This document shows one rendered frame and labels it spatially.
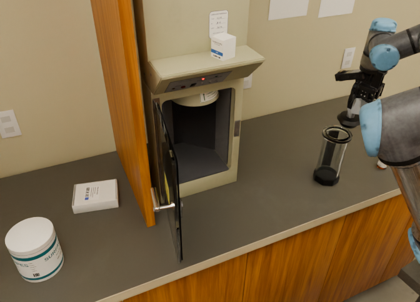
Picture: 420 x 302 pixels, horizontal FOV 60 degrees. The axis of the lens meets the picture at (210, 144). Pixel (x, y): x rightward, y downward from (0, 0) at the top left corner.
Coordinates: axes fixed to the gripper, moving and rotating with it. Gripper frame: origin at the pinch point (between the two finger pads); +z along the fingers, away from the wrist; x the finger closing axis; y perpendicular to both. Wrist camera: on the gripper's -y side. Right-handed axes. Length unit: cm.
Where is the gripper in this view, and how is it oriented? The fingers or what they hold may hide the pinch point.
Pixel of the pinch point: (351, 112)
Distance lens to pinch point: 145.6
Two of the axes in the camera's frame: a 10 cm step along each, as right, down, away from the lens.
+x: 7.2, -4.6, 5.2
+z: 0.2, 7.6, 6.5
